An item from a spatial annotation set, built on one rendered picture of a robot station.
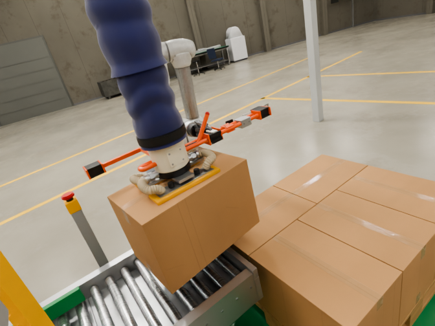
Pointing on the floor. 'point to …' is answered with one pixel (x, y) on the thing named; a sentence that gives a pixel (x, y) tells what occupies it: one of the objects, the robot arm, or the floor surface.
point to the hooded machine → (235, 44)
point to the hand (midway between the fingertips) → (212, 134)
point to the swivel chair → (213, 57)
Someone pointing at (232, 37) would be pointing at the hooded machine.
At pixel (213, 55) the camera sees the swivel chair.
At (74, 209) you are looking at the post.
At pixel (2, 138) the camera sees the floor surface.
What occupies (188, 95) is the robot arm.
